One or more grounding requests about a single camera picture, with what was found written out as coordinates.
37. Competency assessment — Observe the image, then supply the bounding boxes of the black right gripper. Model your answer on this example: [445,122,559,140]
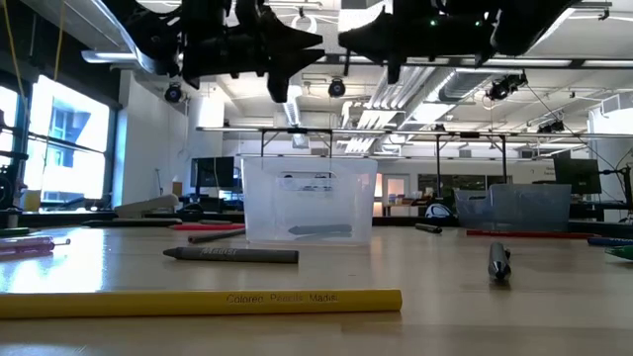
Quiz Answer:
[338,0,498,85]

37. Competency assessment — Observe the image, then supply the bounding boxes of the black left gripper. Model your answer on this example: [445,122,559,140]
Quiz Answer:
[180,0,326,104]

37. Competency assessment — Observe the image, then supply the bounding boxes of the clear plastic pen bin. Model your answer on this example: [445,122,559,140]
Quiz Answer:
[240,156,379,247]

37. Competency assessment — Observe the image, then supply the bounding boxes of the red pens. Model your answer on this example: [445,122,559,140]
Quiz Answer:
[169,222,247,232]

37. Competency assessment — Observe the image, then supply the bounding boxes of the red pencil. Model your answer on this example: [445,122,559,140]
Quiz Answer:
[465,228,600,240]

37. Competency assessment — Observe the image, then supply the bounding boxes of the yellow coloured pencil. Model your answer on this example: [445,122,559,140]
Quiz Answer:
[0,288,404,320]

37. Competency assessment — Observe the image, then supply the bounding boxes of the purple blue crayon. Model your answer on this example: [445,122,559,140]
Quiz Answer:
[587,236,633,247]

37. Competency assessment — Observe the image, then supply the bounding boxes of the black computer monitor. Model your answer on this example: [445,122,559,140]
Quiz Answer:
[190,156,236,189]
[552,156,603,196]

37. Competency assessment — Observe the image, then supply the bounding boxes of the white grey stapler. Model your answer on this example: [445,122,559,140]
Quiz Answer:
[114,193,181,220]

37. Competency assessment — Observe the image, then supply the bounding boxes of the dark grey Madisi crayon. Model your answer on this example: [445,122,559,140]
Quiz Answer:
[162,246,301,265]

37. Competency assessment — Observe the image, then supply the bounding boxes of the grey translucent plastic bin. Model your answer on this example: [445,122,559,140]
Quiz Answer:
[453,183,574,233]

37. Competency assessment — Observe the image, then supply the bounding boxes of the yellow container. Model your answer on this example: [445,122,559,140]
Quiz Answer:
[23,189,44,214]

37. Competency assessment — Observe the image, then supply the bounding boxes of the pink pen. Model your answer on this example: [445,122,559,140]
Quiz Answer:
[0,235,72,257]

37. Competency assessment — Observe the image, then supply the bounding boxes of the white cable ring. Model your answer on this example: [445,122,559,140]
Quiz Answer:
[290,13,318,36]

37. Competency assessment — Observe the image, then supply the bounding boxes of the black background gantry frame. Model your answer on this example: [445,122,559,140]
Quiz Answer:
[258,127,509,199]

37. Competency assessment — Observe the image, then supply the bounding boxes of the black ceiling camera cluster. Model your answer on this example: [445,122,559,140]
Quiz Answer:
[486,72,529,102]

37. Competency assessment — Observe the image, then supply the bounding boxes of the yellow hanging cord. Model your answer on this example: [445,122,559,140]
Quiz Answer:
[1,0,27,108]
[52,0,67,83]

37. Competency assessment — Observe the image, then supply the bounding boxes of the black aluminium table frame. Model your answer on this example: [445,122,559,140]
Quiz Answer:
[0,210,633,236]

